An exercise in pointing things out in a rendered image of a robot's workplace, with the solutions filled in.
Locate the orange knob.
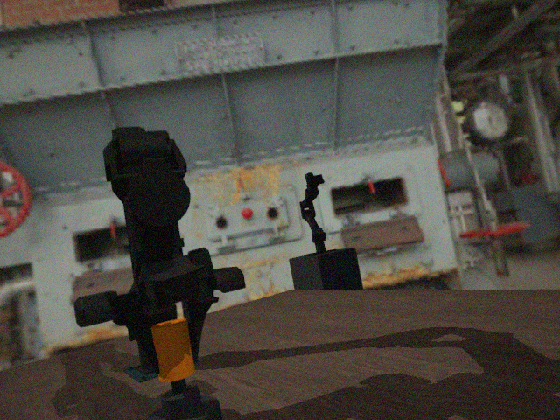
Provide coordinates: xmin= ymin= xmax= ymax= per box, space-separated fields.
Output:
xmin=151 ymin=318 xmax=195 ymax=382

